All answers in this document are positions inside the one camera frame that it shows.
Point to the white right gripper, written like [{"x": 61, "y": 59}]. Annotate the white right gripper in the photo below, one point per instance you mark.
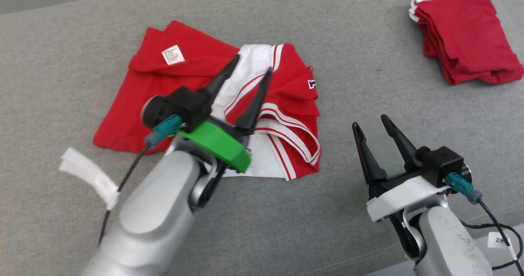
[{"x": 401, "y": 194}]

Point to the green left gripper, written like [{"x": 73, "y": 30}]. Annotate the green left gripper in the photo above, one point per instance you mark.
[{"x": 221, "y": 147}]

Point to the red basketball jersey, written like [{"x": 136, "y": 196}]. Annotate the red basketball jersey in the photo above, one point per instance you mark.
[{"x": 143, "y": 104}]

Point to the red shorts with white stripe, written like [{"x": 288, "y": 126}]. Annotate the red shorts with white stripe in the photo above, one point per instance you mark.
[{"x": 462, "y": 34}]

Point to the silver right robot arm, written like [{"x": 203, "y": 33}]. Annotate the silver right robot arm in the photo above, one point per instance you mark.
[{"x": 446, "y": 243}]

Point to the white tape tag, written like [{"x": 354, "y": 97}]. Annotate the white tape tag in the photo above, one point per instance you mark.
[{"x": 90, "y": 173}]

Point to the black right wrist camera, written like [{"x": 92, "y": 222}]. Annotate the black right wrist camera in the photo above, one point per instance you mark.
[{"x": 440, "y": 163}]

